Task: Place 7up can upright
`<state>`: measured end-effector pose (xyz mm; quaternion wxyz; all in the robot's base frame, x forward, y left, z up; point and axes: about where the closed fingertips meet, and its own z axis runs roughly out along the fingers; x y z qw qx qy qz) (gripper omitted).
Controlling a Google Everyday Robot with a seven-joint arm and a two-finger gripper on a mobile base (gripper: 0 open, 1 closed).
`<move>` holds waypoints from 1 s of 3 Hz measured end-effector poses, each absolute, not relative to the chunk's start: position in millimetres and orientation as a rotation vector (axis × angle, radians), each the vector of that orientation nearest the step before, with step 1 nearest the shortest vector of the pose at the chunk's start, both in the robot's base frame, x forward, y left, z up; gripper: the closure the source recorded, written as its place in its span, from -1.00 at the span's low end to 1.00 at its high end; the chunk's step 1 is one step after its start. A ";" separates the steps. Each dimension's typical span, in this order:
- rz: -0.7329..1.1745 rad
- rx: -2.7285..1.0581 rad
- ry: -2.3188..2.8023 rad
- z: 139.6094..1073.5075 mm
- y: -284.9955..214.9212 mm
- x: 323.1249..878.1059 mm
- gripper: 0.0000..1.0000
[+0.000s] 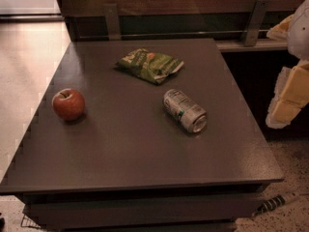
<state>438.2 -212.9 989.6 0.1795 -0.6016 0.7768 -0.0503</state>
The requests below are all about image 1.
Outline red apple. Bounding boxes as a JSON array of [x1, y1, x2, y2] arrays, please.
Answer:
[[52, 88, 85, 121]]

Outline green chip bag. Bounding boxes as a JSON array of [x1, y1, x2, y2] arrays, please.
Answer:
[[116, 48, 184, 85]]

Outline metal bracket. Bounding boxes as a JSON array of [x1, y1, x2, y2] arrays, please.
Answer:
[[103, 3, 122, 41], [241, 0, 270, 47]]

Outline wooden back panel with rail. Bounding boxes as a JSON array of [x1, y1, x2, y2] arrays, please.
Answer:
[[57, 0, 304, 41]]

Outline dark table drawer cabinet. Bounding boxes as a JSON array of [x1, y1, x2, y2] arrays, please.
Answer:
[[18, 184, 266, 231]]

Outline right metal bracket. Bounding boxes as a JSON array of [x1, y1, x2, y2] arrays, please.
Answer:
[[241, 0, 270, 47]]

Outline silver 7up soda can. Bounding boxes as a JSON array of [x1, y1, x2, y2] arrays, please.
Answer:
[[162, 89, 207, 133]]

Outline striped object on floor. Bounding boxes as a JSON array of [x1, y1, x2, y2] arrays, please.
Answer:
[[252, 192, 299, 217]]

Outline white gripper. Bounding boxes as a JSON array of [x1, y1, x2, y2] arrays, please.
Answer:
[[266, 0, 309, 129]]

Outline left metal bracket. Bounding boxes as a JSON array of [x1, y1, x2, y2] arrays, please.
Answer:
[[103, 3, 122, 41]]

